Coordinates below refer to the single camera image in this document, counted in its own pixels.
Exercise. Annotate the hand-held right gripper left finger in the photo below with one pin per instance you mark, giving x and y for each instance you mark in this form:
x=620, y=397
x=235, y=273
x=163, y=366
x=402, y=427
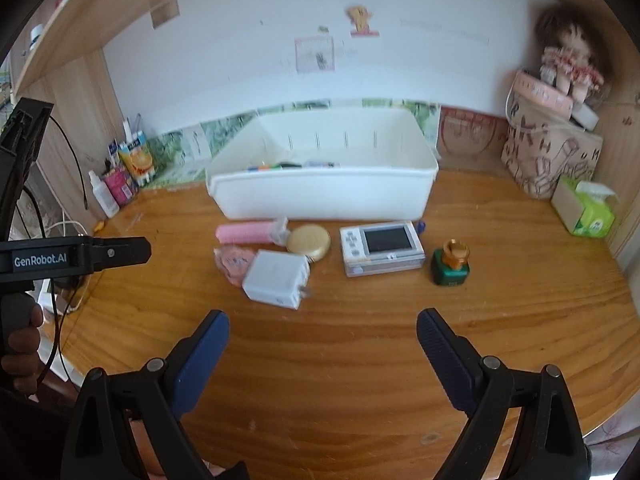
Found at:
x=205, y=355

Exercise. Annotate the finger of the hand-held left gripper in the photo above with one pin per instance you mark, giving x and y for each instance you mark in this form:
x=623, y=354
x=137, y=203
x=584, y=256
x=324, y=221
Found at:
x=125, y=252

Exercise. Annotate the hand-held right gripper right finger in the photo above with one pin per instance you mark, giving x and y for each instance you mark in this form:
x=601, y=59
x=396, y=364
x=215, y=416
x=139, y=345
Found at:
x=445, y=360

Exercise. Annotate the green bottle with gold cap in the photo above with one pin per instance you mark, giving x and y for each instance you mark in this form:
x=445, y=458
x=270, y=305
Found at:
x=450, y=267

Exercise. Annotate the pink plastic packet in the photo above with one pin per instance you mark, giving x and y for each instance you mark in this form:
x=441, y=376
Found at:
x=232, y=262

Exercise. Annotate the white square charger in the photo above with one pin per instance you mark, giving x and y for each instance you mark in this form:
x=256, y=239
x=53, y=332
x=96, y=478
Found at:
x=275, y=280

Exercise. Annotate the pink folding comb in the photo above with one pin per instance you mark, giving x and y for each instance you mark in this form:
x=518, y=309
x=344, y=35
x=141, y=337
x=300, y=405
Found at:
x=245, y=231

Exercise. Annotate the white handheld game console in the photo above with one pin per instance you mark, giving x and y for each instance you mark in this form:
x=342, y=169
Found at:
x=382, y=247

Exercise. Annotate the gold round compact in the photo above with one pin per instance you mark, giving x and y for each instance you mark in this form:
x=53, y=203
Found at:
x=308, y=242

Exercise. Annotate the black charger plug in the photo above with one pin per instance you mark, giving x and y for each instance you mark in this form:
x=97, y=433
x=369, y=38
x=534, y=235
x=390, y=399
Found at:
x=287, y=164

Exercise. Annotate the white plastic bin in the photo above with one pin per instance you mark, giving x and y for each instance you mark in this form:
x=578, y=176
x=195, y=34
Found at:
x=320, y=195

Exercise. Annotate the clear case with white label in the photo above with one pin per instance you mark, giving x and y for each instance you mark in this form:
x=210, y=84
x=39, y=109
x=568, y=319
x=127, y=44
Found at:
x=322, y=164

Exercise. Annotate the person's left hand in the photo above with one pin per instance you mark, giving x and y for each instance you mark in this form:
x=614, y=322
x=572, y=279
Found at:
x=22, y=350

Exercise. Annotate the white box with barcode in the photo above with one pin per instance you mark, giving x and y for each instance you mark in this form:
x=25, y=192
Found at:
x=196, y=145

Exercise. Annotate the green leaf printed sheet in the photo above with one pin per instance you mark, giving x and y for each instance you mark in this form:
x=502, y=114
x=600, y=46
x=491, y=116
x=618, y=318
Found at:
x=225, y=130

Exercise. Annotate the wooden shelf unit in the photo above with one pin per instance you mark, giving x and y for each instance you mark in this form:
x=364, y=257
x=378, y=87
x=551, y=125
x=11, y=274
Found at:
x=75, y=85

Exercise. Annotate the green tissue pack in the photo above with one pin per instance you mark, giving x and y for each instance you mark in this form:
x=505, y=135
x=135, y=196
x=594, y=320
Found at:
x=590, y=210

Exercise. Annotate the letter printed fabric bag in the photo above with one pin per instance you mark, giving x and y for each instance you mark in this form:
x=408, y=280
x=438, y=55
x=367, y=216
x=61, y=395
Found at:
x=545, y=155

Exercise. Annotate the orange cardboard with drawing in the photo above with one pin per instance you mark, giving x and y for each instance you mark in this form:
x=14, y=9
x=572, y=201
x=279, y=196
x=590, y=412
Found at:
x=470, y=132

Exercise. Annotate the taped paper patch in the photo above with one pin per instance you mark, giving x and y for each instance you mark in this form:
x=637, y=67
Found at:
x=165, y=12

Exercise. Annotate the white adapter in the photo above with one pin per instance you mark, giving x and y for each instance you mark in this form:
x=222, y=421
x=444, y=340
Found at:
x=585, y=116

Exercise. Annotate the brown haired rag doll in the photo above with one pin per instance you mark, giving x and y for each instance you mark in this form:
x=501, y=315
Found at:
x=572, y=55

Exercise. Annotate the pink bordered wall note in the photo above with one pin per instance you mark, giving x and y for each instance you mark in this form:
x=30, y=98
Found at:
x=312, y=55

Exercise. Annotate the yellow pony wall sticker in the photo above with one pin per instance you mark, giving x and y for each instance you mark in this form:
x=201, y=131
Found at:
x=361, y=20

